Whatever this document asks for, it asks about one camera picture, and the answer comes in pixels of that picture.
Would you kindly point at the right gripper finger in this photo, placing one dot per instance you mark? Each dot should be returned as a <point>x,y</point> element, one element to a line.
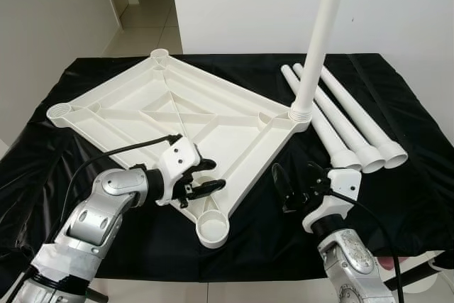
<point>282,186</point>

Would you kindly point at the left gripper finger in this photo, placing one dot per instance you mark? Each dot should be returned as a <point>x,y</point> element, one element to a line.
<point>211,188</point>
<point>206,166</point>

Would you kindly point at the white plastic table leg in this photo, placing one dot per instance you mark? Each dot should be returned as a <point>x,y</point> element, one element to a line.
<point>347,125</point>
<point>362,115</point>
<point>330,136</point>
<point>323,33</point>

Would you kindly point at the white plastic table top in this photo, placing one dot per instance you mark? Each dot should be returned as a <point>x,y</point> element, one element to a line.
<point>128,104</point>

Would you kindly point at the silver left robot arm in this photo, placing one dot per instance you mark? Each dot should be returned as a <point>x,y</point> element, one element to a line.
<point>92,218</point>

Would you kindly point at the black table cloth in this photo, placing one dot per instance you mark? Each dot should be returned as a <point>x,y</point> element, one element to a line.
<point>397,204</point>

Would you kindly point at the pink plastic object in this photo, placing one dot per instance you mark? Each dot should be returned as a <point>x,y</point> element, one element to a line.
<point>386,264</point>

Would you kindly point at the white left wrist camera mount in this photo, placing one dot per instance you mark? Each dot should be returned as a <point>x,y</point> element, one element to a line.
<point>177,157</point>

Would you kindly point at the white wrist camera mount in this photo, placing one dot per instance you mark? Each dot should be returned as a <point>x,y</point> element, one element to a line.
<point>347,179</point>
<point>177,157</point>

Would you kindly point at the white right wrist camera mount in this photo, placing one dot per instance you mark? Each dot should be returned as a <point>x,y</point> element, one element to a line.
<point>347,179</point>

